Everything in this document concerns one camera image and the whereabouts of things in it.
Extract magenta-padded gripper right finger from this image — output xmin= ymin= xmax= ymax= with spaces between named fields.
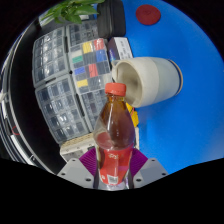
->
xmin=127 ymin=147 xmax=169 ymax=189

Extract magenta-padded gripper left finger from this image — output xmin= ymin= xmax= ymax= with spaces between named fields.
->
xmin=56 ymin=147 xmax=100 ymax=189

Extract red-capped clear drink bottle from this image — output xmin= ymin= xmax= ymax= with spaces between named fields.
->
xmin=92 ymin=82 xmax=137 ymax=191

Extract yellow multimeter with leads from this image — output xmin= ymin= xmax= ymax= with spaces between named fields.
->
xmin=124 ymin=101 xmax=140 ymax=128

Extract grey and white mug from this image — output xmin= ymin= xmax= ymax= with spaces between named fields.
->
xmin=111 ymin=56 xmax=184 ymax=109

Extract clear compartment box, coloured parts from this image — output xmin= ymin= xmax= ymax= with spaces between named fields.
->
xmin=68 ymin=38 xmax=116 ymax=98

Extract small dark printed box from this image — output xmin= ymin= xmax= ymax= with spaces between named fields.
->
xmin=107 ymin=36 xmax=134 ymax=63

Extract green potted plant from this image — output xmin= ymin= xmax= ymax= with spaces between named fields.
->
xmin=39 ymin=0 xmax=108 ymax=28

